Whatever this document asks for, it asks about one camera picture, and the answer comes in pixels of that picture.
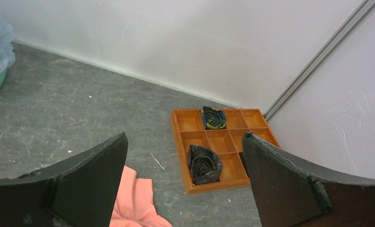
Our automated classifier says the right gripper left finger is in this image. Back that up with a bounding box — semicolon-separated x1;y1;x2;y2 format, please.
0;133;128;227

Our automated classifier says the salmon pink cloth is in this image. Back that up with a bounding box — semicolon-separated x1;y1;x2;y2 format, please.
109;166;172;227

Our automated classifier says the black coil with yellow-green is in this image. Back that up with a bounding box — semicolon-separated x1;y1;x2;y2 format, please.
200;106;226;130

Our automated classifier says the black round part front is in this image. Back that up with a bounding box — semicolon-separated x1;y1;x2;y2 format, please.
187;144;223;185

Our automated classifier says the orange compartment tray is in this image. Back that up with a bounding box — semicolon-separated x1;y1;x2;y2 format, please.
170;109;279;194

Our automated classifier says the right aluminium frame post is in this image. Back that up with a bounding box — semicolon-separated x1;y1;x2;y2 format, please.
263;0;375;121

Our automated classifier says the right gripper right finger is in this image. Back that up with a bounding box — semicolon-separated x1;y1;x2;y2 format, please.
242;132;375;227

